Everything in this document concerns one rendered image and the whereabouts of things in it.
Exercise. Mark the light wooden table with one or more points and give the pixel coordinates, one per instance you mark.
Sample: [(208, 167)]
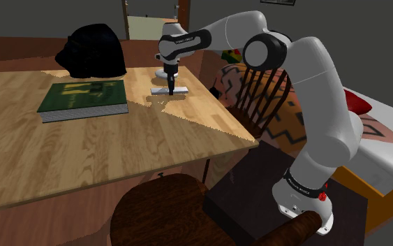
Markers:
[(114, 153)]

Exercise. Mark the grey flat bar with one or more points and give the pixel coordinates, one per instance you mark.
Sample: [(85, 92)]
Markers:
[(181, 90)]

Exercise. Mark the dark brown wooden chair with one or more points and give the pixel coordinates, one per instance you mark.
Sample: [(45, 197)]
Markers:
[(162, 211)]

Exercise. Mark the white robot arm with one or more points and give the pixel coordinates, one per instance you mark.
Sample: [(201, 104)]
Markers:
[(322, 102)]

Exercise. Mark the dark framed wall picture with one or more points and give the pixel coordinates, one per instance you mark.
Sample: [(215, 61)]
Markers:
[(277, 1)]

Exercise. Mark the black head bust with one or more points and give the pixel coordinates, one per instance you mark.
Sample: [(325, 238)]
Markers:
[(92, 51)]

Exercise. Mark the dark robot stand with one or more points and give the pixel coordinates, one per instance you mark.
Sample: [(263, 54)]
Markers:
[(250, 190)]

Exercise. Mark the dark spindle-back wooden chair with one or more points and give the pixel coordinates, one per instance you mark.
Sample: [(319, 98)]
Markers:
[(250, 119)]

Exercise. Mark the bed with patterned blanket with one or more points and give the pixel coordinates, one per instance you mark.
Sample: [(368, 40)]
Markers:
[(380, 153)]

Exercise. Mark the white round dish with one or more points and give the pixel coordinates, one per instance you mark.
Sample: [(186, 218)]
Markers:
[(159, 73)]

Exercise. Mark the green book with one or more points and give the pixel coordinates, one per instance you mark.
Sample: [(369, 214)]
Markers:
[(84, 95)]

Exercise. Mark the wooden framed doorway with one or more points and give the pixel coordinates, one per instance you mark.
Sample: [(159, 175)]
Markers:
[(145, 25)]

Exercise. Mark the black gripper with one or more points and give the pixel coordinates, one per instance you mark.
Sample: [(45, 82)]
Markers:
[(171, 70)]

